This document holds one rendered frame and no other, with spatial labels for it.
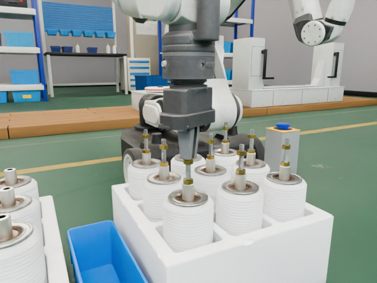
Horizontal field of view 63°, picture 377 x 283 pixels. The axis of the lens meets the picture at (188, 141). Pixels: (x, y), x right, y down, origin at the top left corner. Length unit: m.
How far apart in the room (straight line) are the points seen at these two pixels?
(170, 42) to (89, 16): 6.23
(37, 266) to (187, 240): 0.24
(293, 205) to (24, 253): 0.49
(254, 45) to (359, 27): 3.38
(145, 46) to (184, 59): 6.65
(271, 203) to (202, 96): 0.29
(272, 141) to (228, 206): 0.37
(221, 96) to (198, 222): 0.61
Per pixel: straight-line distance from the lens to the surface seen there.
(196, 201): 0.56
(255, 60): 3.42
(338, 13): 1.10
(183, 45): 0.49
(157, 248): 0.57
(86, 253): 0.83
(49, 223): 0.70
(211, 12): 0.48
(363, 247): 1.03
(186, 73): 0.49
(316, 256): 0.75
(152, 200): 0.65
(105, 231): 0.81
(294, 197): 0.68
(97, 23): 6.72
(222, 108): 1.06
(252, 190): 0.62
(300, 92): 3.83
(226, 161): 0.84
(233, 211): 0.61
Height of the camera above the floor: 0.49
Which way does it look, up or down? 13 degrees down
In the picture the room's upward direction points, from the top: straight up
